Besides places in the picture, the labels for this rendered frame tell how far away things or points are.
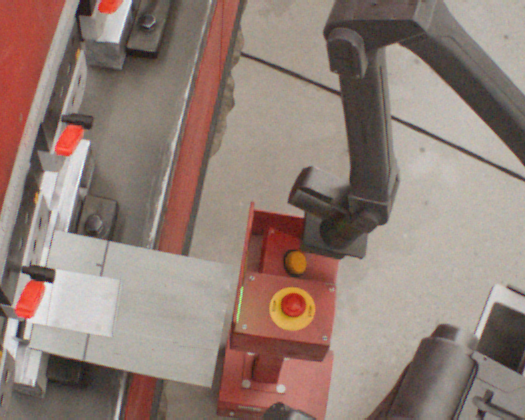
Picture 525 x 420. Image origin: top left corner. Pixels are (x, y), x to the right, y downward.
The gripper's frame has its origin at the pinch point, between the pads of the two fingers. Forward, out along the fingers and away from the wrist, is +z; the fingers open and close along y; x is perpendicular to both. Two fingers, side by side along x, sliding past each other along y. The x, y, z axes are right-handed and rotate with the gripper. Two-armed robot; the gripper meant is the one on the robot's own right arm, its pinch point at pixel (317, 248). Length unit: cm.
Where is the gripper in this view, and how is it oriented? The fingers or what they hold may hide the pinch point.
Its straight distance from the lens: 173.5
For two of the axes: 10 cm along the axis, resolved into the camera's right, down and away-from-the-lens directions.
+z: -2.8, 3.2, 9.0
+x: -1.3, 9.2, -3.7
